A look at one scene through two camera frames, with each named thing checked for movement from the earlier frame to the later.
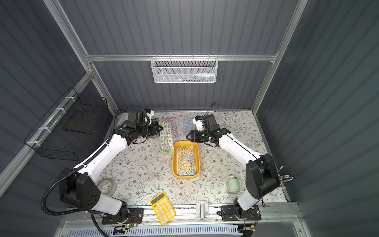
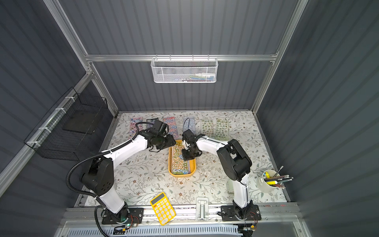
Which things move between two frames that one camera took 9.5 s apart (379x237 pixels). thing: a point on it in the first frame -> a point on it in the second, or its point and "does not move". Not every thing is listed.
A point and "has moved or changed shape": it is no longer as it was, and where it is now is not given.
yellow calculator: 163,208 does not move
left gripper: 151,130 -> 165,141
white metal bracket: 202,208 does not move
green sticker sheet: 166,138 has moved or changed shape
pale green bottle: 233,185 does not move
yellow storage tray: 197,150 has moved or changed shape
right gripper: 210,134 -> 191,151
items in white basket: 202,77 does not move
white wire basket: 184,69 does not move
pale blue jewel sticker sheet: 188,125 does not move
